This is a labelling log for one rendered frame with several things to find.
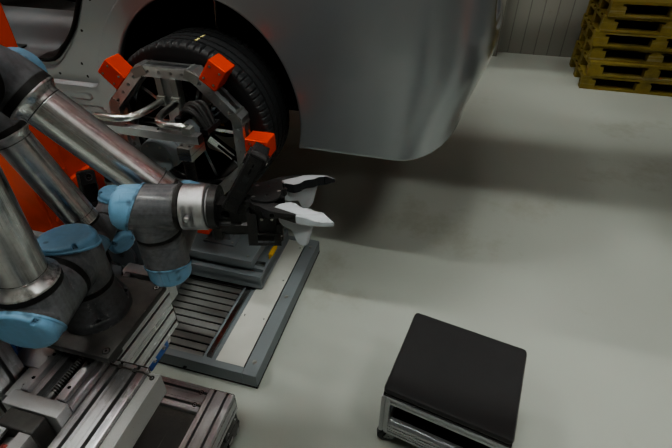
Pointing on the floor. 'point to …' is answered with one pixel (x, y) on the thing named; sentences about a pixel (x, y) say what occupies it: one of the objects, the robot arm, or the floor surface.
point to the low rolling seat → (452, 388)
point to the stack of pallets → (626, 39)
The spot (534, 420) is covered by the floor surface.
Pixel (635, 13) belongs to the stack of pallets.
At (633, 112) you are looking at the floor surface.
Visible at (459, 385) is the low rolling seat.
